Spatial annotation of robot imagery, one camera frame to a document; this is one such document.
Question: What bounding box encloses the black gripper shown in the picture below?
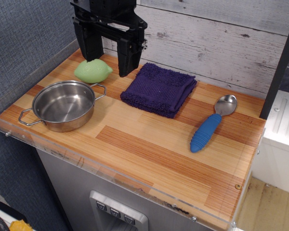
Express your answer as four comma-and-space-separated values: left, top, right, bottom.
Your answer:
70, 0, 147, 77

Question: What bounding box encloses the purple cloth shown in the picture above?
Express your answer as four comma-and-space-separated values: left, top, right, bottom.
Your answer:
120, 63, 197, 118

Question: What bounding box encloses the green plastic lemon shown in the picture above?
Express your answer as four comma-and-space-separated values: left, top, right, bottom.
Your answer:
74, 59, 113, 83

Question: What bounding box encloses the clear acrylic table guard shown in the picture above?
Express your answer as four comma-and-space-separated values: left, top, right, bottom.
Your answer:
0, 42, 264, 231

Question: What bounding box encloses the silver toy fridge cabinet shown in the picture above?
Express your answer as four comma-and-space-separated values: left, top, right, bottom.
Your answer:
37, 150, 209, 231

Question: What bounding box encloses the grey dispenser button panel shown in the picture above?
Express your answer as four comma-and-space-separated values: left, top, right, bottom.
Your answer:
90, 190, 149, 231

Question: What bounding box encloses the yellow object bottom corner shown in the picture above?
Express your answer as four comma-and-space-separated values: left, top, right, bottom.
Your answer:
9, 220, 33, 231

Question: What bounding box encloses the silver pot with handles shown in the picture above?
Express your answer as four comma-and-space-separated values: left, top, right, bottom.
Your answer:
18, 80, 106, 132

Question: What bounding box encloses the blue handled metal spoon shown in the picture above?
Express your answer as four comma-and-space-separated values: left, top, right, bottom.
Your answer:
190, 95, 237, 153

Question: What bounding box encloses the black vertical post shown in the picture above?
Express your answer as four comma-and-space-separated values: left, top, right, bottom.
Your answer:
259, 35, 289, 119

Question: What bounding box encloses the white aluminium rail box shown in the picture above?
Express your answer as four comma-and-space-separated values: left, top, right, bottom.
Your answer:
251, 91, 289, 192

